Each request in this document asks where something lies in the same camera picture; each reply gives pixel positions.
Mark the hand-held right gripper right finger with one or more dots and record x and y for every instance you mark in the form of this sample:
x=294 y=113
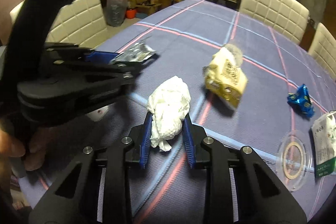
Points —
x=189 y=145

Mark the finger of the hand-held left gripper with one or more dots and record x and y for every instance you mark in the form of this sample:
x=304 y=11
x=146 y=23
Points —
x=115 y=69
x=99 y=56

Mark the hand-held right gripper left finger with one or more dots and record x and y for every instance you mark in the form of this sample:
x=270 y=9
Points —
x=145 y=145

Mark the large silver blister pack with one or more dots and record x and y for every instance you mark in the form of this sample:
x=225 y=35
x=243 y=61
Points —
x=136 y=53

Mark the white tissue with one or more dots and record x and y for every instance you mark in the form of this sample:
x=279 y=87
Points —
x=168 y=106

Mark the person's left hand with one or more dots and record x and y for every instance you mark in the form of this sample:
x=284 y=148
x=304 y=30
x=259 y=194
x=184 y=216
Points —
x=36 y=153

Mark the cream quilted dining chair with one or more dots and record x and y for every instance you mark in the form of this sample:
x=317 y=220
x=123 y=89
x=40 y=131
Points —
x=78 y=16
x=273 y=3
x=324 y=48

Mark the orange bucket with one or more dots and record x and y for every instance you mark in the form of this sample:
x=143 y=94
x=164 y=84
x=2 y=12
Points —
x=130 y=14

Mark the clear plastic bag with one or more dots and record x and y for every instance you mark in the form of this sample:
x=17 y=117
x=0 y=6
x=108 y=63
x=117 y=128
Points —
x=116 y=6

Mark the beige snack packet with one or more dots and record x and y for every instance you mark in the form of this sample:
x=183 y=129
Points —
x=227 y=74

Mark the clear round plastic lid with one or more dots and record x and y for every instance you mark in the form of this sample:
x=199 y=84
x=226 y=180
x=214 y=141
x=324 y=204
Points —
x=284 y=169

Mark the blue candy wrapper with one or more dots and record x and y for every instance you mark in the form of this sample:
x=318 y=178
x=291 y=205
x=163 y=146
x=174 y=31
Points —
x=300 y=100

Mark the white green pouch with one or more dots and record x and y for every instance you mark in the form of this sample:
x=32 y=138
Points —
x=325 y=140

